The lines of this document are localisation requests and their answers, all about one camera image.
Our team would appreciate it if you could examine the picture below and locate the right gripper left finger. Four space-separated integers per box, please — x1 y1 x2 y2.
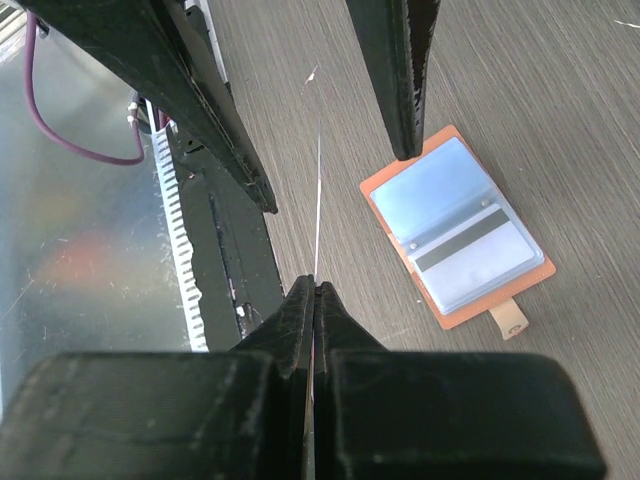
232 275 315 479

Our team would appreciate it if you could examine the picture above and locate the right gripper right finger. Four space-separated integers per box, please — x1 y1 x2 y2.
314 282 386 479

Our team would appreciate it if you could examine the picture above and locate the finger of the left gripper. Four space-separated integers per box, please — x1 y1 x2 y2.
20 0 278 214
346 0 440 161

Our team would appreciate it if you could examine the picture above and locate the tan leather card holder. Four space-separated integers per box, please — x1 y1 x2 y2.
360 125 556 340

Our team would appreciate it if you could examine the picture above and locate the white card with black stripe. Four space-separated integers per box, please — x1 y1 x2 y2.
409 203 544 314

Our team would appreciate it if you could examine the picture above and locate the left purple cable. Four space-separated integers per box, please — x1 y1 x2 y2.
23 12 146 167

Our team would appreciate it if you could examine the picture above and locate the white slotted cable duct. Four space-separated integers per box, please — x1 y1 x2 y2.
151 130 209 353

